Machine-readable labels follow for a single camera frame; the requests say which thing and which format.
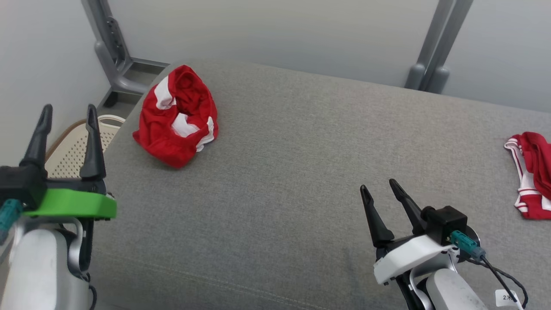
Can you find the red white basketball jersey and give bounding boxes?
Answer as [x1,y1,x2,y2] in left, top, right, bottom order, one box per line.
[505,132,551,220]

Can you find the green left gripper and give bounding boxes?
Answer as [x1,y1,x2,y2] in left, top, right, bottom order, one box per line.
[19,104,118,220]

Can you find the teal right cable connector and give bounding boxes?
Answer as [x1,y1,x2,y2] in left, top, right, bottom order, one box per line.
[450,230,486,261]

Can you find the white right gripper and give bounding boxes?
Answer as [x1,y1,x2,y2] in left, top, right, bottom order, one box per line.
[360,179,457,285]

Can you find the cream perforated laundry basket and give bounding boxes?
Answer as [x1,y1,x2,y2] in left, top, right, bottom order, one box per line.
[44,114,126,179]

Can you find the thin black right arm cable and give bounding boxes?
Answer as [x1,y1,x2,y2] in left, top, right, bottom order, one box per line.
[458,254,529,308]

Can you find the grey double metal post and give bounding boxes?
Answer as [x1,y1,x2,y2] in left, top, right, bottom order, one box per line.
[405,0,474,94]

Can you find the grey metal stand with base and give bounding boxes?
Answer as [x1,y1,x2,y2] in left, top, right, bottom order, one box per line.
[82,0,169,108]

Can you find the teal left cable connector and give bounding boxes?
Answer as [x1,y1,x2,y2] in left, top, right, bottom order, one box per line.
[0,199,23,244]

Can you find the teal cable connector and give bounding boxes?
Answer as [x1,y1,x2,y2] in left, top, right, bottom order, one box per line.
[450,230,486,261]
[0,199,23,244]

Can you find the red white basketball shorts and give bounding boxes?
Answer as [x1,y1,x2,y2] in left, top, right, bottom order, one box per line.
[133,65,219,169]

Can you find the white cable label tag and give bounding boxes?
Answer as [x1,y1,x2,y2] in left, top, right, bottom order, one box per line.
[495,289,523,307]

